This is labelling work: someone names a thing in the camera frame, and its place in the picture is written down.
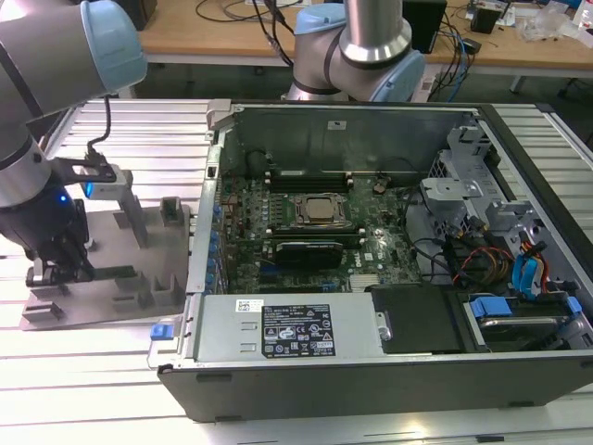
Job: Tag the green RAM stick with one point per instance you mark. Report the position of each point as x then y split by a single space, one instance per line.
113 272

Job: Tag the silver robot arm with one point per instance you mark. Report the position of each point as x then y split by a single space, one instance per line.
55 46

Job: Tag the RAM slot with white clips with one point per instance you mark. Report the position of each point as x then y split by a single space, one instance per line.
315 233
308 183
352 241
308 173

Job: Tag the grey parts rack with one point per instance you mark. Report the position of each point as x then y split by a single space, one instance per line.
139 296

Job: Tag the blue case latch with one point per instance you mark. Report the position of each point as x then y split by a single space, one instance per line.
162 334

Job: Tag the grey power supply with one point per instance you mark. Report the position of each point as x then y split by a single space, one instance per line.
222 334

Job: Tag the white barcode label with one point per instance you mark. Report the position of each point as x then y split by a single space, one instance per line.
248 306

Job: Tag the wooden desk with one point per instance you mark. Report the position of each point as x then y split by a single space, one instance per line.
208 41

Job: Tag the black graphics card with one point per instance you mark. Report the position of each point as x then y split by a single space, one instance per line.
308 255

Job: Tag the black rating label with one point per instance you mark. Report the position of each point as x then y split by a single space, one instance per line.
296 331

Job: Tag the silver CPU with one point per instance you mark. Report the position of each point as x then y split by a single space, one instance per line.
320 209

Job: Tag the CPU socket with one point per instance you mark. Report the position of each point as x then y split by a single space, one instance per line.
345 218

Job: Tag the small white case label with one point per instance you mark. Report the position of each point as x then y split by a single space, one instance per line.
336 125

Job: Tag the silver finned heatsink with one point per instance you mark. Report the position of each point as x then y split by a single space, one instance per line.
365 282

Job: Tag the black silver PC case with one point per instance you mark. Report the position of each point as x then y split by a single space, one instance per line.
324 398

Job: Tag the silver coin battery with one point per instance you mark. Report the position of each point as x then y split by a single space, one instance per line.
380 188

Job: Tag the green motherboard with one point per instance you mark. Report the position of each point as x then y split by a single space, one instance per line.
384 232

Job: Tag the black plastic shroud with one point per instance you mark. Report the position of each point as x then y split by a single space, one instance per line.
417 320

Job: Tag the silver drive cage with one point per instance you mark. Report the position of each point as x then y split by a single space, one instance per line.
445 190

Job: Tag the tall black box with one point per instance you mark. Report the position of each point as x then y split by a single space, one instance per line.
426 23

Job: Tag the black power adapter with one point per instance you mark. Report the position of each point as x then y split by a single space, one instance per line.
472 45

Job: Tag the hard disk in blue carrier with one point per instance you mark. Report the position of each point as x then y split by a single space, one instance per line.
519 324

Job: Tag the small black box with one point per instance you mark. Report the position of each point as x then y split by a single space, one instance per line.
484 21

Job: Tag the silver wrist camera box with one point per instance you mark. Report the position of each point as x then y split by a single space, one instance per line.
116 185

